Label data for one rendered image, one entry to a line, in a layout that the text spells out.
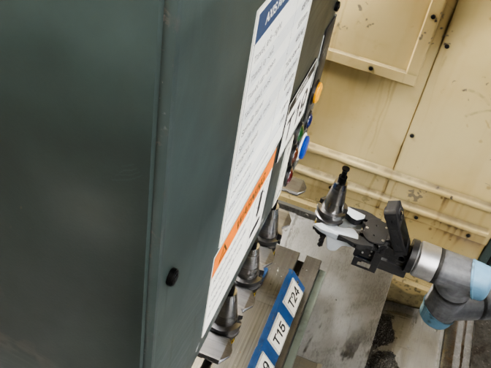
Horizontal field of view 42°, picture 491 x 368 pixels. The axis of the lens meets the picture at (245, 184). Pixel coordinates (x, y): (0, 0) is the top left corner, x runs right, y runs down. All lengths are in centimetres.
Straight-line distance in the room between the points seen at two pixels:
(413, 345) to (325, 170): 55
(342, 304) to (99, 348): 136
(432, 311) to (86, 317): 108
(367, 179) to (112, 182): 141
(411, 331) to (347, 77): 77
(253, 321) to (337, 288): 35
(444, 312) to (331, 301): 43
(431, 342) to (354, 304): 26
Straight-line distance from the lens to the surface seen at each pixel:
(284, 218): 128
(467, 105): 155
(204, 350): 106
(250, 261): 112
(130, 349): 42
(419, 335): 191
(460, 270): 134
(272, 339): 142
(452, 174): 165
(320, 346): 172
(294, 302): 151
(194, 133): 33
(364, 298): 177
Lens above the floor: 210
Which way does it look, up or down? 41 degrees down
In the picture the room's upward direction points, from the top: 11 degrees clockwise
